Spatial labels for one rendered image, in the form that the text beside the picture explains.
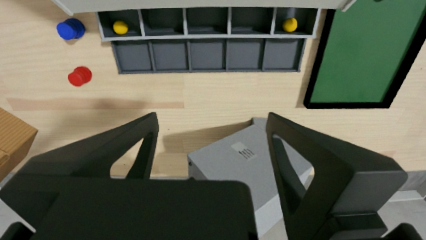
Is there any blue plug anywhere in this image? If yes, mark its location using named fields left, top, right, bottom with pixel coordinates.
left=56, top=18, right=85, bottom=40

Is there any red plug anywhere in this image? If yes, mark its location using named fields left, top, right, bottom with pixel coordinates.
left=68, top=66, right=92, bottom=87

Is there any yellow ball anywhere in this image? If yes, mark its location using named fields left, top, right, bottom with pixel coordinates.
left=283, top=18, right=297, bottom=32
left=113, top=20, right=128, bottom=35

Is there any brown cardboard box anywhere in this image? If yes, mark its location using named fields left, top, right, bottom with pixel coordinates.
left=0, top=107, right=39, bottom=183

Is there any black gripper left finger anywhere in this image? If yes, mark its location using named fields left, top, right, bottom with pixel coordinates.
left=15, top=112, right=159, bottom=179

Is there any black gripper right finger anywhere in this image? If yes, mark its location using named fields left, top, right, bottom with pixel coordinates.
left=265, top=112, right=408, bottom=240

